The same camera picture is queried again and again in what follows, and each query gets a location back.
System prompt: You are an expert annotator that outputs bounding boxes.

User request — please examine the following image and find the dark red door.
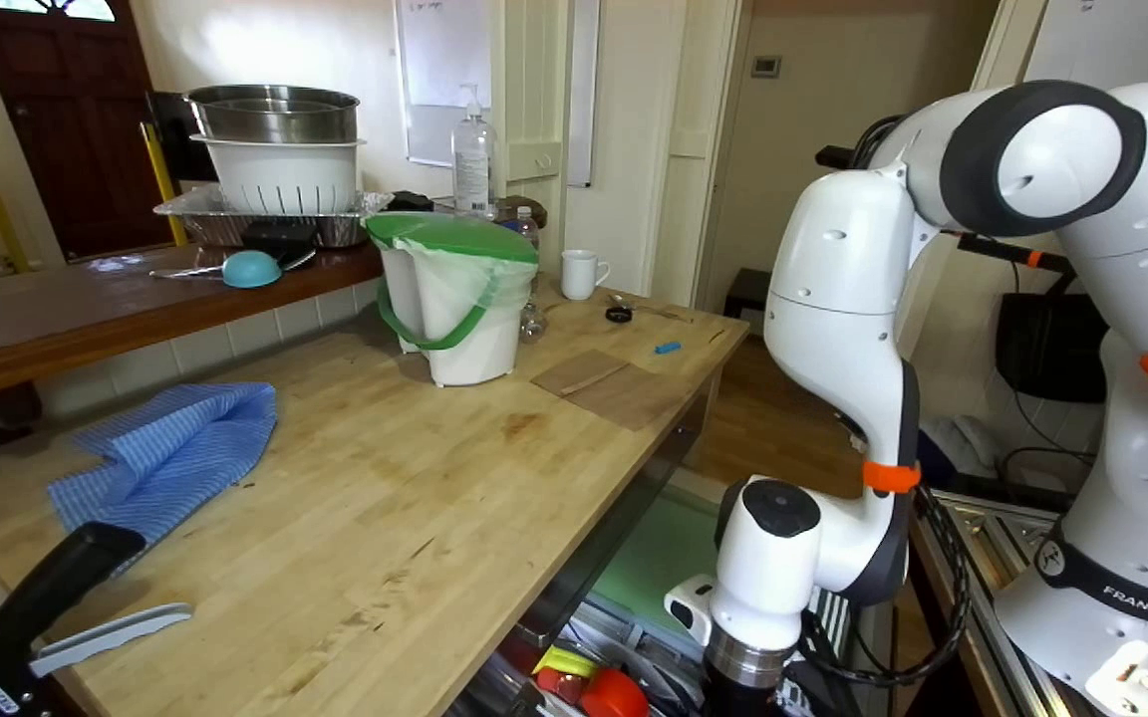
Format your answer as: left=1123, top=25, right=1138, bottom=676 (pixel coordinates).
left=0, top=0, right=197, bottom=267

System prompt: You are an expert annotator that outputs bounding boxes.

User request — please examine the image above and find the white colander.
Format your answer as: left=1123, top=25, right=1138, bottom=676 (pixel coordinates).
left=196, top=135, right=367, bottom=218

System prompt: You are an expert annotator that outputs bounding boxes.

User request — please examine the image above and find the white bin green lid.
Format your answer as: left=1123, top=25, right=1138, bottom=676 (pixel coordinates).
left=359, top=210, right=540, bottom=389

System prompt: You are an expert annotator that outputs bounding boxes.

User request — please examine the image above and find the yellow green utensil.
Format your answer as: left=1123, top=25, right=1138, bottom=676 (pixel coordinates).
left=528, top=641, right=601, bottom=684

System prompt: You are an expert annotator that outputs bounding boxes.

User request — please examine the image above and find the white drying tray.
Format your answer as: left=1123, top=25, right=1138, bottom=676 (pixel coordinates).
left=151, top=180, right=385, bottom=223

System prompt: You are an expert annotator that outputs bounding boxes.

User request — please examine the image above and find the large metal bowl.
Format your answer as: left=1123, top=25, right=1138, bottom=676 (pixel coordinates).
left=181, top=78, right=361, bottom=146

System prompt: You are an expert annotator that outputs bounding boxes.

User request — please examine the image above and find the steel island drawer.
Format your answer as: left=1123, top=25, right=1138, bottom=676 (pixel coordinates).
left=447, top=470, right=876, bottom=717

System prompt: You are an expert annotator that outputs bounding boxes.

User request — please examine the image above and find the aluminium robot stand frame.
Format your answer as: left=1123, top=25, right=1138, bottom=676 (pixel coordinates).
left=911, top=486, right=1084, bottom=717

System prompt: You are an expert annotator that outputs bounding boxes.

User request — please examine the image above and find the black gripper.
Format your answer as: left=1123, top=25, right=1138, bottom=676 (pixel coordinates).
left=693, top=665, right=868, bottom=717

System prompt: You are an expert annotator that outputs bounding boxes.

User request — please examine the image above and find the blue bowl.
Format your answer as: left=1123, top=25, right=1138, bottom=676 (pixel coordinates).
left=220, top=247, right=285, bottom=293

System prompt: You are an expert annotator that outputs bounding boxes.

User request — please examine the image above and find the black handled tool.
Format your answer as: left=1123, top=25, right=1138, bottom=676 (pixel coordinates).
left=0, top=516, right=196, bottom=717

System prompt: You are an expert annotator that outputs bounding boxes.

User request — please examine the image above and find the large clear glass bottle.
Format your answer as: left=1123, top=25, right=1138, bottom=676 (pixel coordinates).
left=451, top=99, right=496, bottom=218

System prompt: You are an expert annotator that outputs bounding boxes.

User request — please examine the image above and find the blue cloth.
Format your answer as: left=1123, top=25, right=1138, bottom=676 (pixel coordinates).
left=45, top=378, right=281, bottom=548

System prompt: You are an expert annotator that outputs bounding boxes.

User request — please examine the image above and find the red round utensil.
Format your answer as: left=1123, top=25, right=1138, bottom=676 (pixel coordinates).
left=577, top=665, right=654, bottom=717

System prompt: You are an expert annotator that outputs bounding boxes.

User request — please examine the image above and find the black bag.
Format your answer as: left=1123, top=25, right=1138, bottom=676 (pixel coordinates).
left=991, top=288, right=1112, bottom=406

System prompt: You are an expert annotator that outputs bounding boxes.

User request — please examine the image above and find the white ceramic mug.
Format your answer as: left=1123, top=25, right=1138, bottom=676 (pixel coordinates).
left=556, top=247, right=615, bottom=305

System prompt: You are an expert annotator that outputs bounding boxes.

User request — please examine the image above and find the brown wooden counter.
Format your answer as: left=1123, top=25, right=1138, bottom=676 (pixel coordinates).
left=0, top=239, right=385, bottom=410

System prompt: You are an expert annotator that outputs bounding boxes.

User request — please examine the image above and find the green mat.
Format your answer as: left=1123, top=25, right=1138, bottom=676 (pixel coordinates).
left=591, top=486, right=725, bottom=629

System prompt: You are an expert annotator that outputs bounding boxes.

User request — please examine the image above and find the wooden top kitchen island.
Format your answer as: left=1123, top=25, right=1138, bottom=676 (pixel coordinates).
left=0, top=283, right=754, bottom=717

